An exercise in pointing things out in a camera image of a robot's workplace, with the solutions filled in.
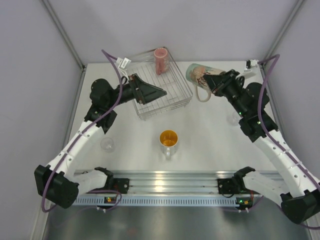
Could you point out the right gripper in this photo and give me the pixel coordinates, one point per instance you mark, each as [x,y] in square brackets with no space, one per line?
[219,82]

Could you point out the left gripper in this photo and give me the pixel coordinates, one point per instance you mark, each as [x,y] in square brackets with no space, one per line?
[145,92]

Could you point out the cream floral mug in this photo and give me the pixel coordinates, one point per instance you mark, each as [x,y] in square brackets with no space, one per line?
[195,75]

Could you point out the pink patterned mug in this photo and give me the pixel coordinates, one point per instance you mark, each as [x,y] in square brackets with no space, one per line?
[161,58]

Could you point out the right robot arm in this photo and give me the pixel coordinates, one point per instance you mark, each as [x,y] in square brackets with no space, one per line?
[300,199]

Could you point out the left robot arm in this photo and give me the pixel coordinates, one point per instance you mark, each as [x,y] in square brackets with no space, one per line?
[57,181]

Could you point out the clear glass tumbler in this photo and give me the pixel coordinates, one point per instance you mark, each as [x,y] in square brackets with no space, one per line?
[107,144]
[233,119]

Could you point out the white mug orange interior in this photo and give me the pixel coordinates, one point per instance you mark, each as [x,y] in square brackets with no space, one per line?
[168,143]

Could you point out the wire dish rack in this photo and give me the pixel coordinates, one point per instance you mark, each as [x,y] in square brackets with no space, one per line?
[162,78]

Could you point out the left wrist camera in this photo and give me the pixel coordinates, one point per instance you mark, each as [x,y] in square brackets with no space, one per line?
[123,63]

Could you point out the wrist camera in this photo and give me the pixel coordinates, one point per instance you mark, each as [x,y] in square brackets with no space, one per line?
[249,69]
[123,63]

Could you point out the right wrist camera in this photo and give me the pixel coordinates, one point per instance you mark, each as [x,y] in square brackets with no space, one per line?
[249,69]

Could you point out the aluminium mounting rail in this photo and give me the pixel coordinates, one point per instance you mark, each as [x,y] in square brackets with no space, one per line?
[160,181]

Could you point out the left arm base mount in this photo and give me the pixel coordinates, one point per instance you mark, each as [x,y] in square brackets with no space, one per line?
[113,185]

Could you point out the aluminium frame post right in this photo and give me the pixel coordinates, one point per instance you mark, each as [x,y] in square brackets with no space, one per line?
[289,20]

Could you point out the aluminium frame post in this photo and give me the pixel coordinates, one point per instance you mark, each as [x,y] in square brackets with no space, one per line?
[62,32]
[289,20]

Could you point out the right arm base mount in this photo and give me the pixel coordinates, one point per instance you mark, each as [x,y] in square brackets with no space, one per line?
[235,184]

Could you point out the slotted cable duct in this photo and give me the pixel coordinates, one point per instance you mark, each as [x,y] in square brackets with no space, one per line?
[158,201]

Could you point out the aluminium frame post left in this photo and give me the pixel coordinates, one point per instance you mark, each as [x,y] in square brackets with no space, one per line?
[62,32]

